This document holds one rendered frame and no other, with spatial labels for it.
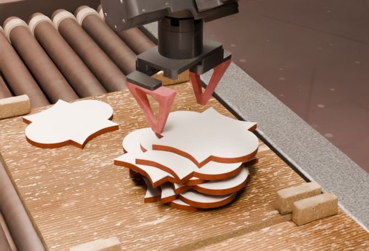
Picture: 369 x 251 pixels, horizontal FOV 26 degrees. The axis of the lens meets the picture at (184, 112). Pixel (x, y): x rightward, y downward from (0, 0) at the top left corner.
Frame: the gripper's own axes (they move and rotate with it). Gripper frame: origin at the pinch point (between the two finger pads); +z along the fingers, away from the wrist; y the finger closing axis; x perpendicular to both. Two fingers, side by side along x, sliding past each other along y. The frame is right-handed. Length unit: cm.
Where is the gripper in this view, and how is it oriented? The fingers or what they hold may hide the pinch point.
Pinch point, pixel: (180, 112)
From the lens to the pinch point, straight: 106.6
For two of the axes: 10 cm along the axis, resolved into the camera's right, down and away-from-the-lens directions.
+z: -0.1, 8.7, 4.9
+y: -6.2, 3.8, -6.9
